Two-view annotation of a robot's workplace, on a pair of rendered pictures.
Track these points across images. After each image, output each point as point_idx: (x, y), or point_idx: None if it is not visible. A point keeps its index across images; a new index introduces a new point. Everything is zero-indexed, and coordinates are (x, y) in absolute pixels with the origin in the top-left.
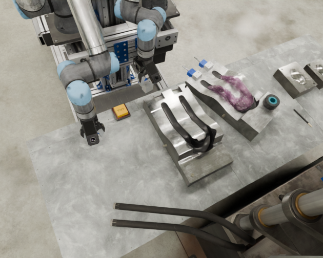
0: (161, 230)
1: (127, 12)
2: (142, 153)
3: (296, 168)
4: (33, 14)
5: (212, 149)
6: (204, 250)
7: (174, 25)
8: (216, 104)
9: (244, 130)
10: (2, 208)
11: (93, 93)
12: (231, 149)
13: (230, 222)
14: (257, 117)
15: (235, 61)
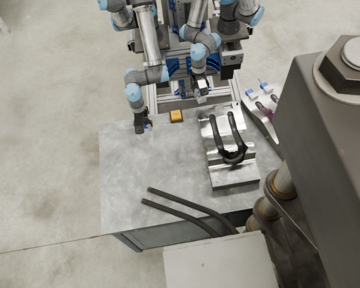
0: (176, 216)
1: (188, 35)
2: (183, 154)
3: None
4: (123, 28)
5: (243, 164)
6: None
7: (273, 42)
8: (262, 125)
9: (282, 155)
10: (75, 180)
11: (169, 99)
12: (266, 170)
13: (241, 231)
14: None
15: None
